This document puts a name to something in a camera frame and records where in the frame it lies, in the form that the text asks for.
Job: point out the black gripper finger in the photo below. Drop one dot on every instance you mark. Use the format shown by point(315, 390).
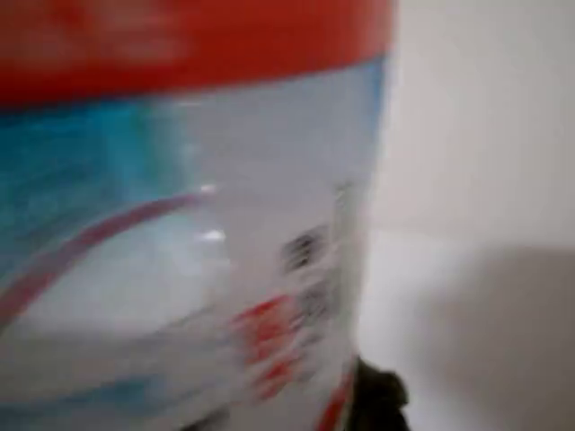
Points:
point(382, 399)

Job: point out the clear plastic water bottle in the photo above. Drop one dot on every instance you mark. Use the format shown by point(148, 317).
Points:
point(179, 224)

